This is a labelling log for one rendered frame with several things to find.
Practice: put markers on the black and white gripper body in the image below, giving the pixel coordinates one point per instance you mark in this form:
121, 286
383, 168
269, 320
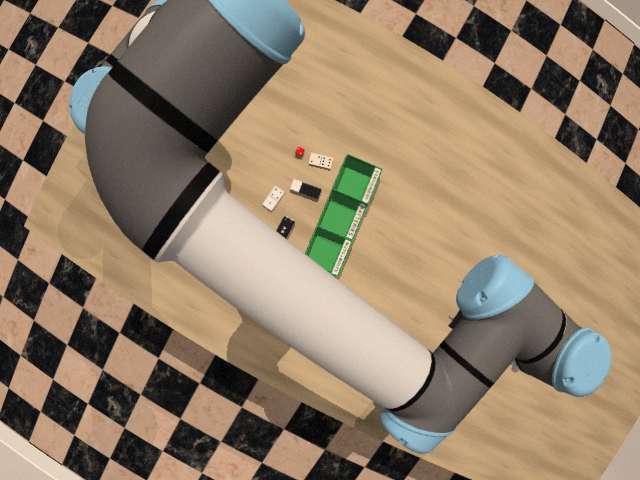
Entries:
456, 319

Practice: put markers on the green rack of labelled bins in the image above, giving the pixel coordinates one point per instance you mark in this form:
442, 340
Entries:
342, 213

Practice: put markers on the white domino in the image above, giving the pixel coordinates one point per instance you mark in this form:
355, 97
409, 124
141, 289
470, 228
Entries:
320, 160
273, 198

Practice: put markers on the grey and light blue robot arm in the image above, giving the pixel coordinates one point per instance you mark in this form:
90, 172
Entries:
197, 66

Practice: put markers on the black 9v battery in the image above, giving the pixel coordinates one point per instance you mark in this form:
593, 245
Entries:
285, 226

